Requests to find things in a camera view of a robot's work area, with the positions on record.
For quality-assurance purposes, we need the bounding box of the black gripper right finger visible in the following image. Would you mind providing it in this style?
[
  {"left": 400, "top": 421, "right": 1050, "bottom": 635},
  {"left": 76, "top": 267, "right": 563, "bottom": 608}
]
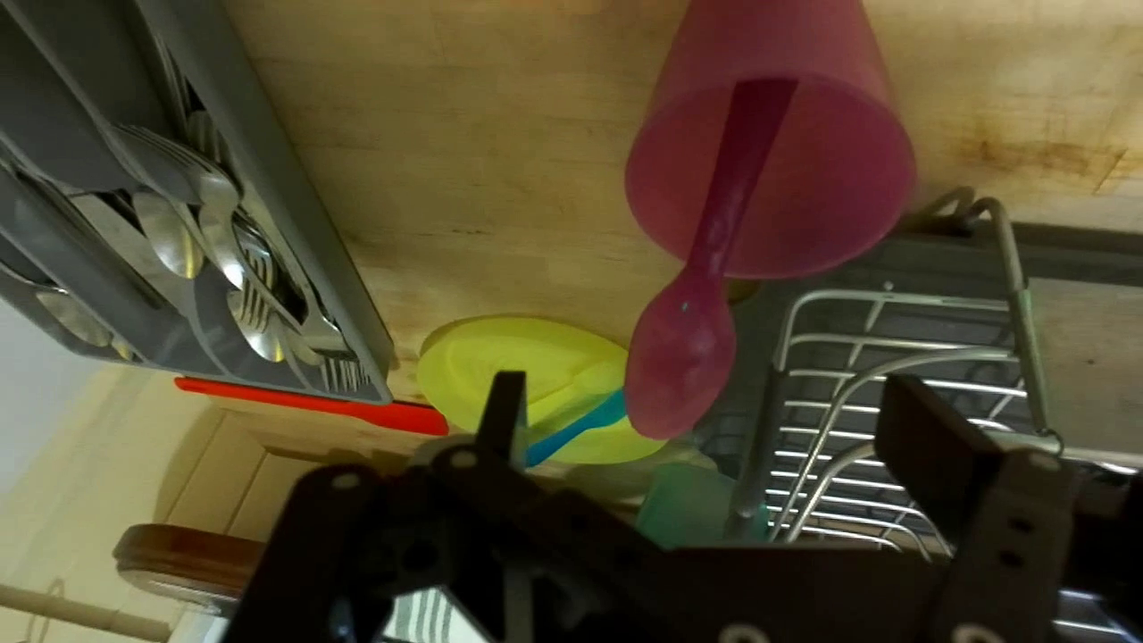
[{"left": 875, "top": 376, "right": 1005, "bottom": 538}]

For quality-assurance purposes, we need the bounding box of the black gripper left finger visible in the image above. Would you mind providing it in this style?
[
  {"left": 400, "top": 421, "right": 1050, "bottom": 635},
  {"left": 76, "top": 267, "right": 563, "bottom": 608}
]
[{"left": 474, "top": 373, "right": 527, "bottom": 463}]

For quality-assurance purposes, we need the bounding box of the purple plastic spoon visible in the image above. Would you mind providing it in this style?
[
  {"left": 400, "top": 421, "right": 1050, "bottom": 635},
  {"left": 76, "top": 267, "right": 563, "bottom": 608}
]
[{"left": 627, "top": 80, "right": 796, "bottom": 441}]

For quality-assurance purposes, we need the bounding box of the teal plastic spoon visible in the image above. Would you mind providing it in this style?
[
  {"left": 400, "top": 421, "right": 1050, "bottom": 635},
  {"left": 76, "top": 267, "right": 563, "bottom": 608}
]
[{"left": 527, "top": 389, "right": 630, "bottom": 469}]

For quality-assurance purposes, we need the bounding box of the teal plastic cup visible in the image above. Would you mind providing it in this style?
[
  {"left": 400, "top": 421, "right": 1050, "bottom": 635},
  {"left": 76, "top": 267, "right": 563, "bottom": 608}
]
[{"left": 636, "top": 463, "right": 736, "bottom": 550}]

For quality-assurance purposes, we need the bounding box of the purple plastic cup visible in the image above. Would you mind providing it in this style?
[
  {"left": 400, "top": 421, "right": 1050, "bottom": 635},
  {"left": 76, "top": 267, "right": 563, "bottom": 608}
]
[{"left": 627, "top": 0, "right": 918, "bottom": 279}]

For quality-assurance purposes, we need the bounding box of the red silicone spatula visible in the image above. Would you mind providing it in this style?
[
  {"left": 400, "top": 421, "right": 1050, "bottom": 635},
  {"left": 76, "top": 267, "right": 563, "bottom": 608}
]
[{"left": 175, "top": 376, "right": 450, "bottom": 436}]

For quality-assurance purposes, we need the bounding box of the yellow-green plastic plate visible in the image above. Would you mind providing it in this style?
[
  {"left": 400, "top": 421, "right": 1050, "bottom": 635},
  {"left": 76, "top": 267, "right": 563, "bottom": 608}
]
[{"left": 410, "top": 310, "right": 673, "bottom": 473}]

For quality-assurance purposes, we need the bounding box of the steel dish rack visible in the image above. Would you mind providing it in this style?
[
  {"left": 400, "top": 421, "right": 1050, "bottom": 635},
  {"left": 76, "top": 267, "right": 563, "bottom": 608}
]
[{"left": 694, "top": 190, "right": 1143, "bottom": 643}]

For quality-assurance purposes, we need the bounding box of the grey cutlery tray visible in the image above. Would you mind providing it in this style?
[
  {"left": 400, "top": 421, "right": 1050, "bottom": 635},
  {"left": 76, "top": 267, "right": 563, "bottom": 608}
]
[{"left": 0, "top": 0, "right": 392, "bottom": 405}]

